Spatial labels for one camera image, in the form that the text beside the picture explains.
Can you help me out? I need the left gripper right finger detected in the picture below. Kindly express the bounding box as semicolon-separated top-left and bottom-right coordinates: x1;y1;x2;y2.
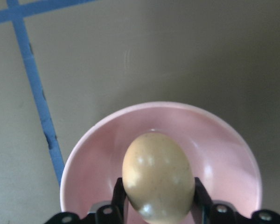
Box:
191;177;236;224

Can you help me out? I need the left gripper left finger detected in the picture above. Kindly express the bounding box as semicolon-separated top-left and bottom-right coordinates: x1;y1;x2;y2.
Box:
88;177;128;224

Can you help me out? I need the brown egg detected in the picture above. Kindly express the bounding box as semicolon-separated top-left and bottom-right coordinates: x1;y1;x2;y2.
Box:
122;132;195;224

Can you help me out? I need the pink bowl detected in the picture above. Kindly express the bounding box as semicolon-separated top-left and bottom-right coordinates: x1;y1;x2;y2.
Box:
60;102;262;224

